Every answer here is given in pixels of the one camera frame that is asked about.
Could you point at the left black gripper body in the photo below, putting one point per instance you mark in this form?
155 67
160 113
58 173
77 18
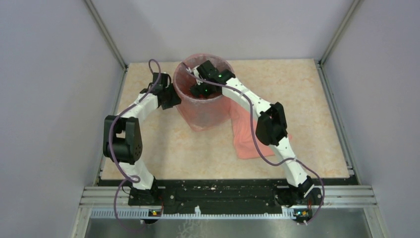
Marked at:
172 97

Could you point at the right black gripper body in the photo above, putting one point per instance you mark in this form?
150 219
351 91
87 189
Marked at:
203 89

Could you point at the translucent red trash bag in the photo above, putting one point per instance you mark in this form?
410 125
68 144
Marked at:
200 113

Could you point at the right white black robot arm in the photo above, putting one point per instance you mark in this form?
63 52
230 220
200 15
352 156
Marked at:
267 121

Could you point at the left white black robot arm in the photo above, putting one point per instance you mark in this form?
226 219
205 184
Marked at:
122 134

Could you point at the flat pink trash bag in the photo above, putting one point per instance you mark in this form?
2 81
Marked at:
242 133

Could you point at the white toothed cable rail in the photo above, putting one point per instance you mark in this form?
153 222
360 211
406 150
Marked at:
197 213

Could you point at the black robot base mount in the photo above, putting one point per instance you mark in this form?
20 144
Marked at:
224 196

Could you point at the aluminium frame rail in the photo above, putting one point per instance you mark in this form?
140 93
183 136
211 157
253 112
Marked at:
336 196

